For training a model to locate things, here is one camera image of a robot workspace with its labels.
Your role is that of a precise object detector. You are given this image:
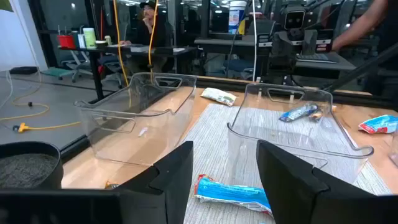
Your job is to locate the blue office chair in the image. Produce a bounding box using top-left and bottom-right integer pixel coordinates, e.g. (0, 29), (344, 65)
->
(223, 58), (255, 80)

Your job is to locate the black keyboard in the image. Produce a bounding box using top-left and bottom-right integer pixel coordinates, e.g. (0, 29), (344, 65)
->
(295, 52), (341, 64)

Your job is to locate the pale green canister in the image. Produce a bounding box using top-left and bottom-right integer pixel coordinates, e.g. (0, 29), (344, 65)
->
(82, 27), (97, 49)

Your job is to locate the black plant pot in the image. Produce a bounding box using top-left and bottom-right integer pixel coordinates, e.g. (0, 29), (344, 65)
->
(0, 141), (65, 190)

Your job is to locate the white green granola bar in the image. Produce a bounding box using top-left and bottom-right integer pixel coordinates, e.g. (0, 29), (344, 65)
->
(200, 87), (238, 108)

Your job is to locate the red container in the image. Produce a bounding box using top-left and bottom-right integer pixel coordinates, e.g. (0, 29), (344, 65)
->
(57, 34), (76, 50)

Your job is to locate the yellow hanging cable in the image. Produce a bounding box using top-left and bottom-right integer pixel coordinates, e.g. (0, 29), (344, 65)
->
(112, 0), (130, 87)
(147, 0), (159, 83)

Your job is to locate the grey desk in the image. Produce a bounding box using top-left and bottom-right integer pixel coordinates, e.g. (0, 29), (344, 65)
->
(194, 34), (357, 80)

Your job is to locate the yellow extension cord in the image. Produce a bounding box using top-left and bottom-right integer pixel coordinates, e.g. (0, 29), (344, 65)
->
(0, 70), (82, 134)

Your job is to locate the white hanging cable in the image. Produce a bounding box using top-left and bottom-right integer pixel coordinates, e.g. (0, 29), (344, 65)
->
(251, 0), (259, 82)

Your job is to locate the white blue wipes canister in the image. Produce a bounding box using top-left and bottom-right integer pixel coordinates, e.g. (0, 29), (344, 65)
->
(228, 0), (249, 34)

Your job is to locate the grey office chair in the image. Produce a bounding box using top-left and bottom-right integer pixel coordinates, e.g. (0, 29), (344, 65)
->
(60, 49), (94, 83)

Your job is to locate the black floor mat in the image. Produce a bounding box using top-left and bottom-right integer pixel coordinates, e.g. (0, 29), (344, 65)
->
(9, 65), (39, 75)

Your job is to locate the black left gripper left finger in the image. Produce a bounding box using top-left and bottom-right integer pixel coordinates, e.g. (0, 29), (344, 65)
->
(116, 141), (194, 224)

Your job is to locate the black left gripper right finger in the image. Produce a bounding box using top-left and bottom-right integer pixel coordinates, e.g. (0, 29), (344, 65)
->
(256, 139), (379, 224)

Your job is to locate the green floor mat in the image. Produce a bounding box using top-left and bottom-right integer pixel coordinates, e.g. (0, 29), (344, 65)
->
(40, 67), (74, 78)

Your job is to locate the red-ended Chewy granola bar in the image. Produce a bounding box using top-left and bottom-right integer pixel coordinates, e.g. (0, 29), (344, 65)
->
(194, 174), (274, 216)
(358, 114), (398, 135)

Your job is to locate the person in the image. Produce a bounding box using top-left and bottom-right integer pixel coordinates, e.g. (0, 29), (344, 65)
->
(119, 0), (170, 47)
(331, 0), (398, 72)

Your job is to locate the black desk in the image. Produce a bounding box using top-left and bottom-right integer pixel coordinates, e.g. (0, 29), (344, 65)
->
(58, 45), (197, 101)

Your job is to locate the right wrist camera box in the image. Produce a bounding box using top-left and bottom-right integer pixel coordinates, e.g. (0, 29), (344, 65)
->
(283, 6), (308, 31)

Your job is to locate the oatmeal raisin granola bar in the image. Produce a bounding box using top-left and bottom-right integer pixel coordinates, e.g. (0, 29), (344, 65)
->
(278, 103), (320, 123)

